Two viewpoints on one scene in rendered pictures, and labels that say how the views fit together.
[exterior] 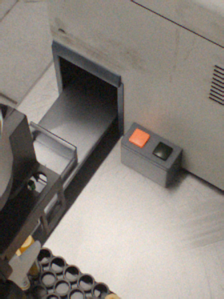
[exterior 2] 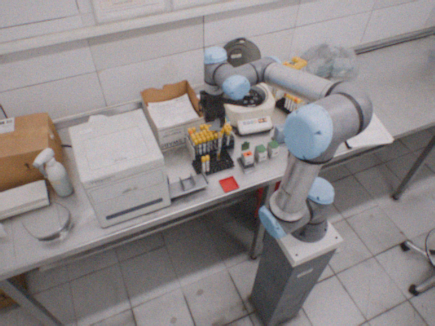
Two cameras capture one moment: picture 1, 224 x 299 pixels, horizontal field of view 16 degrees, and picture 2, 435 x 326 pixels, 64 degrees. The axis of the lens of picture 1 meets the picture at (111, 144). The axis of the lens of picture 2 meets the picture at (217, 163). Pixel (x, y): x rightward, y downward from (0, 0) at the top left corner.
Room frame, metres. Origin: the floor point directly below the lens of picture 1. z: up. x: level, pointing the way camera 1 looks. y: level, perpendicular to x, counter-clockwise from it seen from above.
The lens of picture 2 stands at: (1.04, 0.60, 2.06)
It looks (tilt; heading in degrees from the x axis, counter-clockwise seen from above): 49 degrees down; 210
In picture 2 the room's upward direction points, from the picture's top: 2 degrees clockwise
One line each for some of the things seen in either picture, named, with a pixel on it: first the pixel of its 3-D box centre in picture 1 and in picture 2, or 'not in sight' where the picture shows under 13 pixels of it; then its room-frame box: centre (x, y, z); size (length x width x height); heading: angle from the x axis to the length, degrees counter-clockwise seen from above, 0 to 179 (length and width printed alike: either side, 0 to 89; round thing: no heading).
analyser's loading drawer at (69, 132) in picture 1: (54, 147); (182, 185); (0.37, 0.06, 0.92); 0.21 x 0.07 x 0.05; 145
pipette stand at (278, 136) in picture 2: not in sight; (285, 133); (-0.13, 0.29, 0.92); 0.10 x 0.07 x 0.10; 140
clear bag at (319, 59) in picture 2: not in sight; (315, 59); (-0.72, 0.21, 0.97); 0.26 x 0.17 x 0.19; 159
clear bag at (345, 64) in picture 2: not in sight; (344, 59); (-0.85, 0.34, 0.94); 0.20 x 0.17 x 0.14; 120
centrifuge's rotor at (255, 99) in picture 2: not in sight; (247, 98); (-0.21, 0.05, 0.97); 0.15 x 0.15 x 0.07
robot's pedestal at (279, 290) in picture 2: not in sight; (285, 275); (0.27, 0.56, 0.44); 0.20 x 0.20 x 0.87; 55
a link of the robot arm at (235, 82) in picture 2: not in sight; (235, 80); (0.21, 0.19, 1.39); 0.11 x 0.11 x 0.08; 63
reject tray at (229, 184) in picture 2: not in sight; (228, 184); (0.24, 0.20, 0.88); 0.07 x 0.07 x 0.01; 55
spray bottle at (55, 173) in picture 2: not in sight; (54, 174); (0.63, -0.36, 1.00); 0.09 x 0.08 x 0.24; 55
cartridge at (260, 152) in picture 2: not in sight; (260, 153); (0.03, 0.25, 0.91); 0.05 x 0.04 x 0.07; 55
